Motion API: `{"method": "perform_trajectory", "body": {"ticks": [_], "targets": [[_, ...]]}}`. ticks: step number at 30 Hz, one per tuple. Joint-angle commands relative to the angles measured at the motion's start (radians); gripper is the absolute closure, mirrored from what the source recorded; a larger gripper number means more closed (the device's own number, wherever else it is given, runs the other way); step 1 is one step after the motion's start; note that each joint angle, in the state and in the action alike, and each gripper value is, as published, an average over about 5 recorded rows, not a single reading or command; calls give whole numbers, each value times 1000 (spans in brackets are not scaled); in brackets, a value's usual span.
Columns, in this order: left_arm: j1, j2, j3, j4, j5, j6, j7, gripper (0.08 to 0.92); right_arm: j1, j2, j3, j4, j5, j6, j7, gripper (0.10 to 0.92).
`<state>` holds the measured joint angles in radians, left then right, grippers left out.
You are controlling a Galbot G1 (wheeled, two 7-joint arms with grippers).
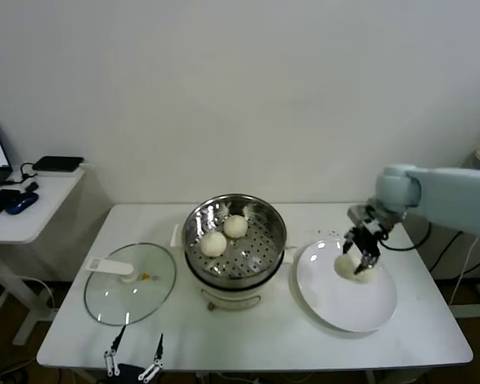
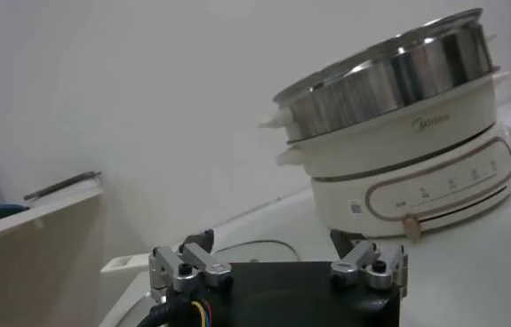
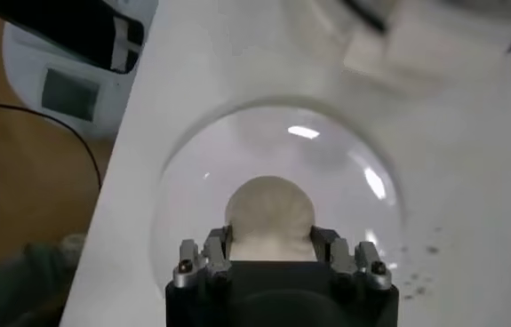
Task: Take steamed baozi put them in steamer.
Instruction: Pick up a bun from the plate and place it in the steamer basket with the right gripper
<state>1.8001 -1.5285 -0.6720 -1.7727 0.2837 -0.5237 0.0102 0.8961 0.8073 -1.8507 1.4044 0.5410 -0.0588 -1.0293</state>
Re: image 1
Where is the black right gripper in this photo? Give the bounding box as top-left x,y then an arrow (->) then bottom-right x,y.
341,224 -> 382,277

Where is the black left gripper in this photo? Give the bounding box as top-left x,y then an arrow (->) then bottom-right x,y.
103,326 -> 165,384

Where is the white steamed baozi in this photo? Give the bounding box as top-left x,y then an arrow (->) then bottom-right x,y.
222,214 -> 249,239
334,255 -> 363,282
358,262 -> 377,285
200,231 -> 228,258

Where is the perforated stainless steel steamer basket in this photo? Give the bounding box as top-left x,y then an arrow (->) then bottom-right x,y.
182,194 -> 288,281

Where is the white round plate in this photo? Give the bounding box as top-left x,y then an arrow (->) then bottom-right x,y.
295,239 -> 399,334

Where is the white electric cooking pot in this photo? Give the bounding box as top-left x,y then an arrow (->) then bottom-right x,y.
170,223 -> 300,312

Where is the white furniture foot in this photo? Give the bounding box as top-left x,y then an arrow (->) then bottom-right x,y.
450,283 -> 480,319

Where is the white side desk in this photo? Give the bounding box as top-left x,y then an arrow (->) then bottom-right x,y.
0,167 -> 86,347

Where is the blue computer mouse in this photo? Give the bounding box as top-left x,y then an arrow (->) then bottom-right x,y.
5,191 -> 39,215

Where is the flat black box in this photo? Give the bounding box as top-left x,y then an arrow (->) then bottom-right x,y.
32,156 -> 85,173

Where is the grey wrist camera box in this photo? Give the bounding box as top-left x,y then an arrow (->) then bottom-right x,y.
346,204 -> 371,224

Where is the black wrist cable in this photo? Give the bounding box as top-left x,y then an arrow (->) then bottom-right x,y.
378,220 -> 432,252

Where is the glass lid with white handle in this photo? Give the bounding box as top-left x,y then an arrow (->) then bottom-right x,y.
83,242 -> 178,327

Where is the black power cable with plug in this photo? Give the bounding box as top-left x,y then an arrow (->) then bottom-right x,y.
429,230 -> 478,277

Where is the white floor cable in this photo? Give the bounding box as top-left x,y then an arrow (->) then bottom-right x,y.
19,275 -> 59,311

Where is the white hanging cable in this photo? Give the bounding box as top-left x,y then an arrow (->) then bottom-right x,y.
450,235 -> 480,307

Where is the thin black desk cable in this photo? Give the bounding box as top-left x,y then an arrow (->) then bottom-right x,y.
3,162 -> 39,187

